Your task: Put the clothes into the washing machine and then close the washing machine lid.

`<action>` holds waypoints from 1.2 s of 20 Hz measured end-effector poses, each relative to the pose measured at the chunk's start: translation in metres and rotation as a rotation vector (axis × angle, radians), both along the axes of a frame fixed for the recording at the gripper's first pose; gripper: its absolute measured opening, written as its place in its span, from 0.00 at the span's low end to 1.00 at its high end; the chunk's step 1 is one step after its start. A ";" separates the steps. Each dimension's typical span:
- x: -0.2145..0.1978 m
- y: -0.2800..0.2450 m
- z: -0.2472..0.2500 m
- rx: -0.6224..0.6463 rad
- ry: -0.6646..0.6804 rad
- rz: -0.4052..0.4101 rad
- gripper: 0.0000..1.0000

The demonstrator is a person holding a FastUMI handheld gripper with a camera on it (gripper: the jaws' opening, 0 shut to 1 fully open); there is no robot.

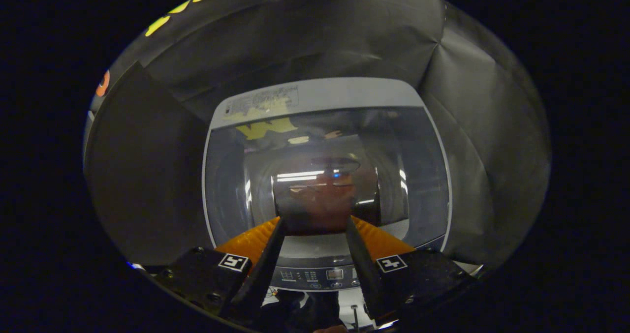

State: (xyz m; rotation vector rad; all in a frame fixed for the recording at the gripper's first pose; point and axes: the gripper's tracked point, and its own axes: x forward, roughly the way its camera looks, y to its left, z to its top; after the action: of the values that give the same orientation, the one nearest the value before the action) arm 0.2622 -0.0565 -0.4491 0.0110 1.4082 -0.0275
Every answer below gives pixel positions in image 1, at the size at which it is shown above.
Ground black backdrop cloth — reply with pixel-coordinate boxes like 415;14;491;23
84;0;552;270

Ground grey washing machine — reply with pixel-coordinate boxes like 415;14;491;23
202;77;452;293

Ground dark side panel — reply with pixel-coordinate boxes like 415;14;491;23
86;62;213;267

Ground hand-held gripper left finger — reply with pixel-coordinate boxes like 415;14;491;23
157;217;286;324

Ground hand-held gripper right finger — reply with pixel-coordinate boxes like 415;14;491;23
345;216;475;326

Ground glass washing machine lid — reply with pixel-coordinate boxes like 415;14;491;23
202;77;452;259

